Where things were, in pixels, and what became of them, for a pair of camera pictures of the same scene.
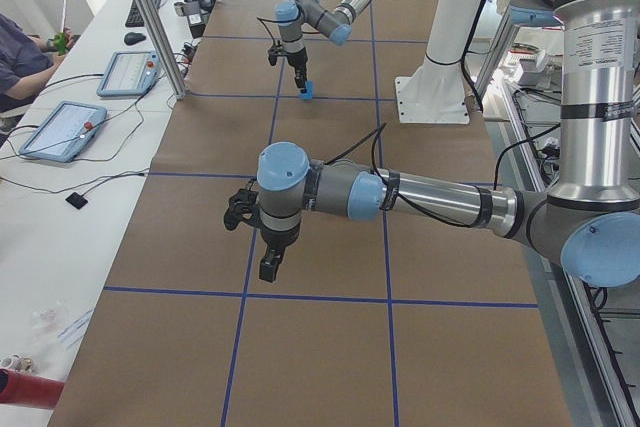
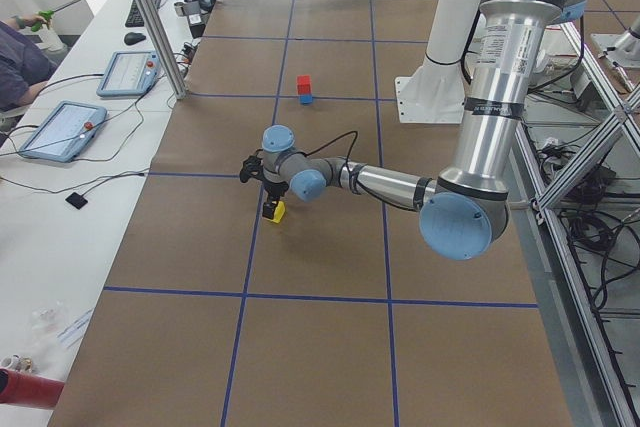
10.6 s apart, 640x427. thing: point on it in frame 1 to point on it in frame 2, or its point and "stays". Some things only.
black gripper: [243, 206] to [252, 167]
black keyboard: [134, 18] stays
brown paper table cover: [368, 324] stays
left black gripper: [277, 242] to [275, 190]
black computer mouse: [133, 38] stays
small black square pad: [76, 200] stays
